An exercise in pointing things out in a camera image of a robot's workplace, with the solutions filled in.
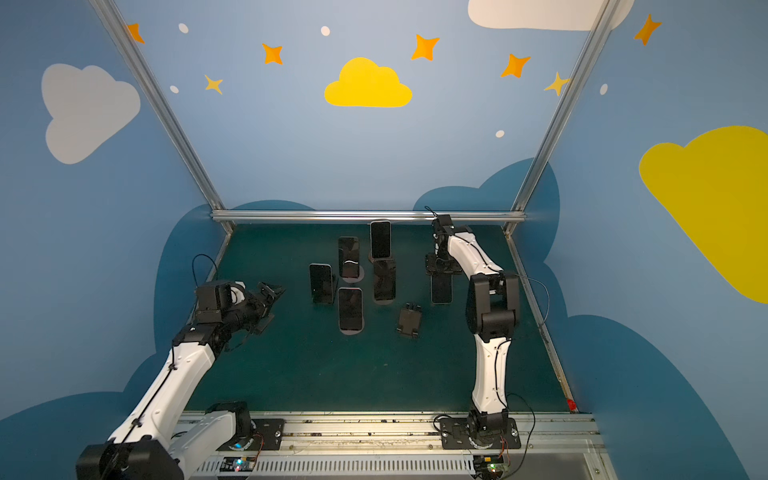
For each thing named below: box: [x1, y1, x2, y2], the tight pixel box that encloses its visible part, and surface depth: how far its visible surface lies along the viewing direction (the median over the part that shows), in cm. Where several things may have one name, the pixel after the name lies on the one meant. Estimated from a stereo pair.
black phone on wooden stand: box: [370, 220, 392, 259], surface depth 106 cm
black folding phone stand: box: [396, 302, 422, 339], surface depth 91 cm
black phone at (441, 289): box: [430, 274, 454, 305], surface depth 100 cm
